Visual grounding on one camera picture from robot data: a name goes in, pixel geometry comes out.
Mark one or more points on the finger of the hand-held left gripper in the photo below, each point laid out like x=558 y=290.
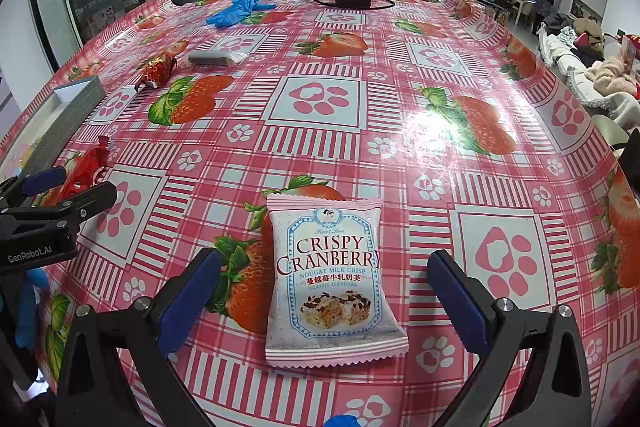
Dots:
x=85 y=202
x=42 y=181

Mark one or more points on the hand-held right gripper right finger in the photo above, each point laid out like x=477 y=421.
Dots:
x=460 y=302

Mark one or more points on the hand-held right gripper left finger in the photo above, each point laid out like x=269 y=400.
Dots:
x=190 y=302

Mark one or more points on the red candy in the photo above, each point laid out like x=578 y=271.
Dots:
x=85 y=167
x=157 y=69

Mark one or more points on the white box with grey rim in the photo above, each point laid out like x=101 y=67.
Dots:
x=75 y=102

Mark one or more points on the pink white snack packet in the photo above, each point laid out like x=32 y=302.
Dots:
x=330 y=282

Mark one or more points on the person's left hand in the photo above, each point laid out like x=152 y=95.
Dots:
x=30 y=312

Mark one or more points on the person's right hand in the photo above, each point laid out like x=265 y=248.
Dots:
x=346 y=422

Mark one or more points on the silver blue snack packet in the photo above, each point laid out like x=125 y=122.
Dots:
x=215 y=57

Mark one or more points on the strawberry print pink tablecloth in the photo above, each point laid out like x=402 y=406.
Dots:
x=320 y=147

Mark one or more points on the blue disposable glove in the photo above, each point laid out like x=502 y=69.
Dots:
x=250 y=1
x=222 y=16

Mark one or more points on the sofa with clothes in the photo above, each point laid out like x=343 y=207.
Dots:
x=600 y=77

